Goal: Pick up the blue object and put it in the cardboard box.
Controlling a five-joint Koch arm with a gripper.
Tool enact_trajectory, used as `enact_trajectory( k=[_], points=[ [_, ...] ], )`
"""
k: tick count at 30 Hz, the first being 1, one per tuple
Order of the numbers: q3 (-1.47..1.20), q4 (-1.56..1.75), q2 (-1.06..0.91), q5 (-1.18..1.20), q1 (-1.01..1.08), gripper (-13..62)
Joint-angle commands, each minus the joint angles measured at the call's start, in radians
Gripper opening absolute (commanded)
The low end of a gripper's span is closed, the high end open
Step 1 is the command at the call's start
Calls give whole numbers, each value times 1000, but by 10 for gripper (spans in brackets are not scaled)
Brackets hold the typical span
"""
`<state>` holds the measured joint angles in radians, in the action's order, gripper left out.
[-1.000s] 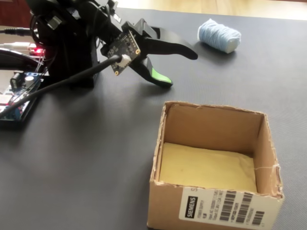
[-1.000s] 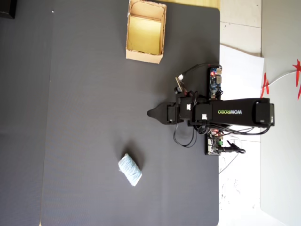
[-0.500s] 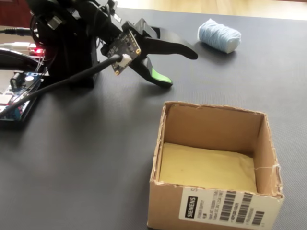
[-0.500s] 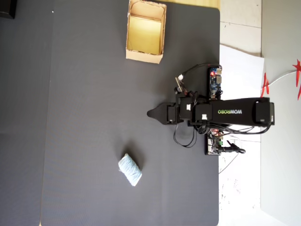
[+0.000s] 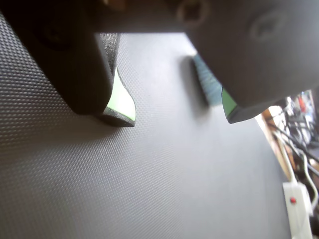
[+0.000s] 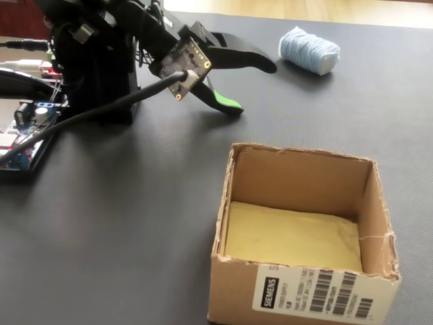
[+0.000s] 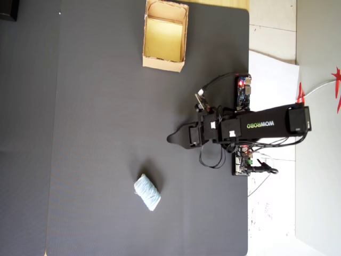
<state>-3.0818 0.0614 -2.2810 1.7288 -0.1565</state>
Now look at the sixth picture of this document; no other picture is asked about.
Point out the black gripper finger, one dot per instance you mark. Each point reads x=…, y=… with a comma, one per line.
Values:
x=247, y=55
x=220, y=101

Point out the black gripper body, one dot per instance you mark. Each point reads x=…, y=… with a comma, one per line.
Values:
x=199, y=32

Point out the light blue yarn block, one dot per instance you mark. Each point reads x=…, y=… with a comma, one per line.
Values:
x=304, y=47

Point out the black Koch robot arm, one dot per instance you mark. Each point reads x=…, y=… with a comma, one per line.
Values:
x=94, y=67

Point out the open cardboard box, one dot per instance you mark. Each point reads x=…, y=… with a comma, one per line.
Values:
x=304, y=183

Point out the black textured mat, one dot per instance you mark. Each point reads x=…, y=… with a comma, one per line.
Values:
x=135, y=220

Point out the yellow pad lining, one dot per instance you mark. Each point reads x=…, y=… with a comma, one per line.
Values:
x=287, y=237

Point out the brown wooden furniture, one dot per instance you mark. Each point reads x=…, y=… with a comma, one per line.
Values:
x=20, y=17

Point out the blue controller circuit board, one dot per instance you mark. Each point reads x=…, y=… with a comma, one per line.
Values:
x=30, y=118

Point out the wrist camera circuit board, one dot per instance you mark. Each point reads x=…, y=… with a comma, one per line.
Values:
x=182, y=55

